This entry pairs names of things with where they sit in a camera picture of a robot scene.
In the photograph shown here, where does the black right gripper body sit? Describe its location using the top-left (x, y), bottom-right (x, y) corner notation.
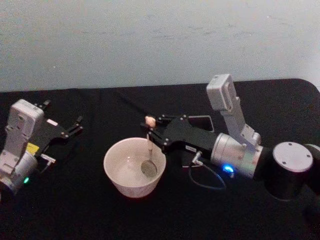
top-left (159, 116), bottom-right (219, 160)

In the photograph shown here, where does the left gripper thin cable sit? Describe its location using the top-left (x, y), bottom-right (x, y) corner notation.
top-left (39, 153), bottom-right (58, 174)

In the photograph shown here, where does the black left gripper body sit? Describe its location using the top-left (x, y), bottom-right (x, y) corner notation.
top-left (25, 117), bottom-right (70, 158)

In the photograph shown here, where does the steel spoon with pale end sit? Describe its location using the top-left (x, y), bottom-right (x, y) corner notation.
top-left (140, 115), bottom-right (159, 177)

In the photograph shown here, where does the black table cloth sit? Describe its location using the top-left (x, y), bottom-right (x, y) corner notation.
top-left (0, 78), bottom-right (320, 240)

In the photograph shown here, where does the white bowl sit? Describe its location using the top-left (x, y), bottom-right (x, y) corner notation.
top-left (103, 136), bottom-right (167, 199)

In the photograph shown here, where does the pale wall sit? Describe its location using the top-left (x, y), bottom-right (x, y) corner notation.
top-left (0, 0), bottom-right (320, 93)

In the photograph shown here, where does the right gripper thin cable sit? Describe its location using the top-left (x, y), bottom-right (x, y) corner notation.
top-left (188, 150), bottom-right (228, 192)

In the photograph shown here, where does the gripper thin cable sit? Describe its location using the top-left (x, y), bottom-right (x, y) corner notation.
top-left (39, 153), bottom-right (58, 174)
top-left (188, 150), bottom-right (228, 192)

